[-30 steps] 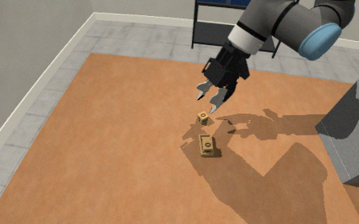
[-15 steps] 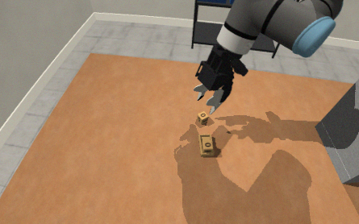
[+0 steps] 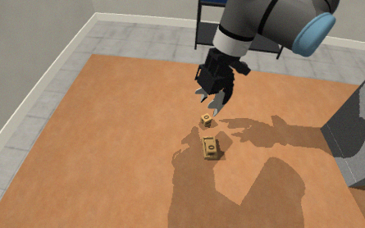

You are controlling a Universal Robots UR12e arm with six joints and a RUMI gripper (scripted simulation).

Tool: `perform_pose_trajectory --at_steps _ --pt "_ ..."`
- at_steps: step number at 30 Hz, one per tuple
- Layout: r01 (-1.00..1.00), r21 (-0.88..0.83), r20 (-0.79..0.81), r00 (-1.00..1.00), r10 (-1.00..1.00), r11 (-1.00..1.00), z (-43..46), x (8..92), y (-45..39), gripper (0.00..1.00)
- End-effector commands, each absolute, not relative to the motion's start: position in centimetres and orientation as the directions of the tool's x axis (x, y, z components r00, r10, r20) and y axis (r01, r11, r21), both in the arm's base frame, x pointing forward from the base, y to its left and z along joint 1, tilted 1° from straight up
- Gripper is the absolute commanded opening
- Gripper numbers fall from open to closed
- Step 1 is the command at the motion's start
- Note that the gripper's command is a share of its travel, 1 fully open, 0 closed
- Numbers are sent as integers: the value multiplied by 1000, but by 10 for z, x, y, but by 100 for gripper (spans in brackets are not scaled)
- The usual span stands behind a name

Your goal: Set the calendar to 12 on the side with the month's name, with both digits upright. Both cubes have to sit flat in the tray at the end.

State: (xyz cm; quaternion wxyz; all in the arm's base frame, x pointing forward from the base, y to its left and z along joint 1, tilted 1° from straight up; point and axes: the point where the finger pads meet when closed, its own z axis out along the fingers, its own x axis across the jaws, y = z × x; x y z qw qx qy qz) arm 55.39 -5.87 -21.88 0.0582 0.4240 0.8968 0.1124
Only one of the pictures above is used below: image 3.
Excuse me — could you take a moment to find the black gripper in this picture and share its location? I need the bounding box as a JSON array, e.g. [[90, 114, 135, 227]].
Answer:
[[194, 48, 241, 116]]

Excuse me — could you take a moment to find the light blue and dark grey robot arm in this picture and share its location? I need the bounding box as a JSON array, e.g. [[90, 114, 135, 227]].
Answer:
[[213, 0, 340, 57]]

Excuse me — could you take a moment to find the tan wooden number cube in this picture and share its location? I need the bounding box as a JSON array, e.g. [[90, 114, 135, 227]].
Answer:
[[205, 144, 217, 156], [200, 113, 212, 126]]

